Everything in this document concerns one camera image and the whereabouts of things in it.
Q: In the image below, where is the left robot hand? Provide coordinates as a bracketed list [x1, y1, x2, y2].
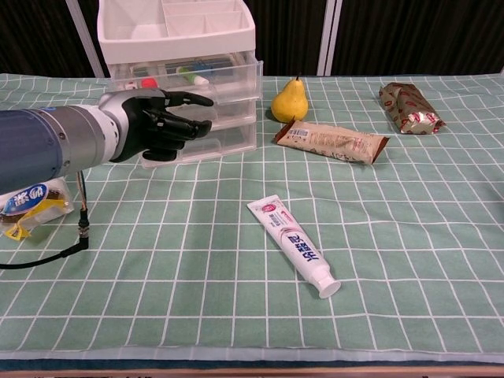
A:
[98, 89, 215, 163]

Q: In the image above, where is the clear plastic box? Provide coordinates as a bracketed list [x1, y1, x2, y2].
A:
[108, 50, 264, 106]

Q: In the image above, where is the green white glue stick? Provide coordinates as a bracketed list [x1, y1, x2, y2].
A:
[176, 65, 210, 86]

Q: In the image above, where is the green checked tablecloth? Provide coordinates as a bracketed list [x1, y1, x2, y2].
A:
[0, 72, 504, 364]

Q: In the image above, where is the packaged white bottles pack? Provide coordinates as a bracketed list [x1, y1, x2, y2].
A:
[0, 176, 75, 240]

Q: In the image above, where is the yellow pear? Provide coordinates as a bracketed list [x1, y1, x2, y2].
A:
[270, 74, 309, 123]

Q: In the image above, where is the brown snack bar packet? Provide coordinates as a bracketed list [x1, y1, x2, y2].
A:
[274, 120, 391, 165]

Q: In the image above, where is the white pink toothpaste tube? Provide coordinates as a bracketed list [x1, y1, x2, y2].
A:
[246, 195, 342, 299]

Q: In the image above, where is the gold foil cake packet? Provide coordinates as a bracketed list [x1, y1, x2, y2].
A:
[379, 82, 447, 135]

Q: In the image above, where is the white plastic drawer organizer frame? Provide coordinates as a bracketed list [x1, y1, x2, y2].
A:
[97, 0, 264, 169]

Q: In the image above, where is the white slim frame post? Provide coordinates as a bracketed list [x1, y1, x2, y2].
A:
[65, 0, 99, 78]

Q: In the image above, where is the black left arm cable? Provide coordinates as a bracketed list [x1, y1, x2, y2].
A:
[0, 169, 91, 271]

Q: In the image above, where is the white double frame post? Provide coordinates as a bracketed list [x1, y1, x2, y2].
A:
[316, 0, 343, 76]

